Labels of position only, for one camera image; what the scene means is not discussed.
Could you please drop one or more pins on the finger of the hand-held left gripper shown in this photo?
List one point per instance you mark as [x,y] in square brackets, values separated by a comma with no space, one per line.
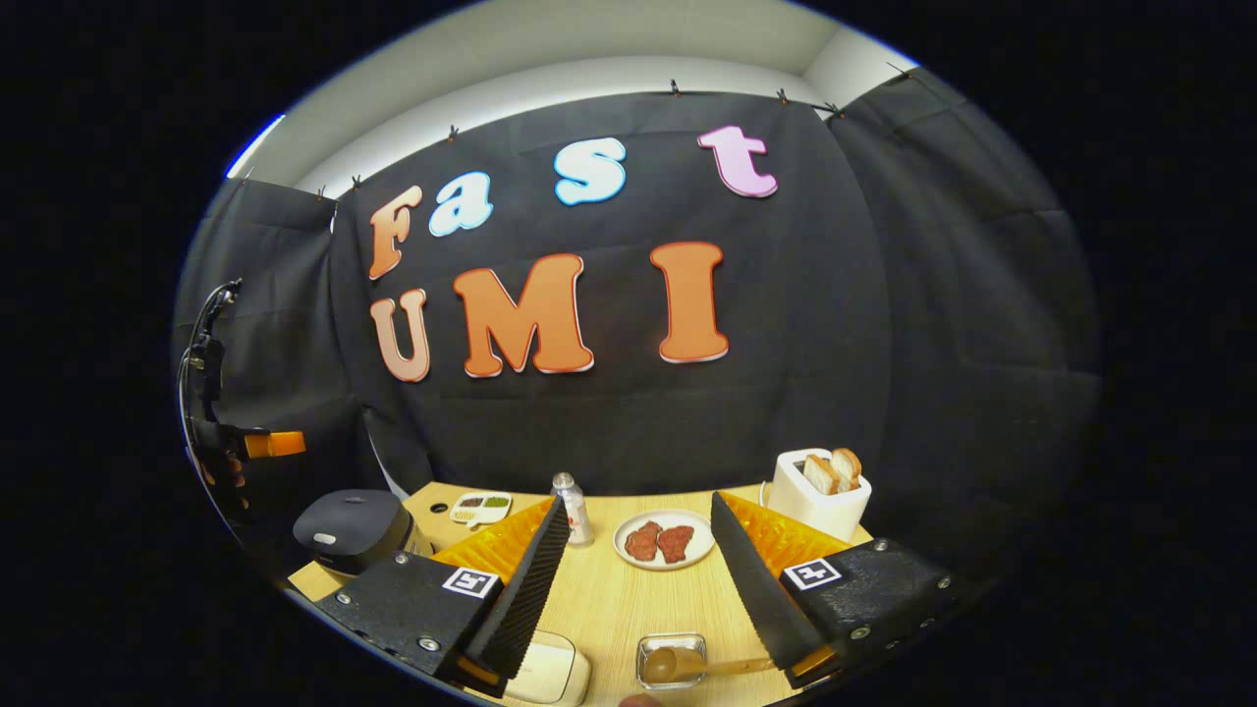
[275,444]

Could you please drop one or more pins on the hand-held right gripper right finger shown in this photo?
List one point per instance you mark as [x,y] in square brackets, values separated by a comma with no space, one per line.
[761,589]

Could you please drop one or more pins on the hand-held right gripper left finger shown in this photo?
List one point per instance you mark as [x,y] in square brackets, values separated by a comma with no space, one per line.
[525,599]

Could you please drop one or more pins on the white rice box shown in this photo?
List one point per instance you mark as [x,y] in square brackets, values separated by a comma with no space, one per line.
[555,673]

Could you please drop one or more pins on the dark grey rice cooker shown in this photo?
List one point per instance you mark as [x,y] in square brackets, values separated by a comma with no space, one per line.
[349,530]

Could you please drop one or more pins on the wooden spoon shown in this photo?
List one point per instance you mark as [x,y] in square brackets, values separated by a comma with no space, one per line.
[663,666]

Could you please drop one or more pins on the white toaster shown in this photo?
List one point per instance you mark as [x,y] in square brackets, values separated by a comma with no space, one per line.
[820,516]

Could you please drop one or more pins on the clear drink bottle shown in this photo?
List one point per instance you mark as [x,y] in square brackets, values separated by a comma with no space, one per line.
[574,516]

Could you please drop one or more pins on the red meat piece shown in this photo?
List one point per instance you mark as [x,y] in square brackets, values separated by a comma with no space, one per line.
[676,543]
[642,542]

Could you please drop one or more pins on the white divided grain dish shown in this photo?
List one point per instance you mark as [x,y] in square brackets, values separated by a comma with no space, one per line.
[481,508]

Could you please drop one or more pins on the white round plate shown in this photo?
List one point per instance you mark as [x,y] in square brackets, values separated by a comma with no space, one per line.
[663,516]

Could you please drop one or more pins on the toast slice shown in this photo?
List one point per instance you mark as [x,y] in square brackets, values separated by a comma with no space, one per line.
[820,476]
[847,466]

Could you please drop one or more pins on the black backdrop cloth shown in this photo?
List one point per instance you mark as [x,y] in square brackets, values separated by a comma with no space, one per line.
[835,324]

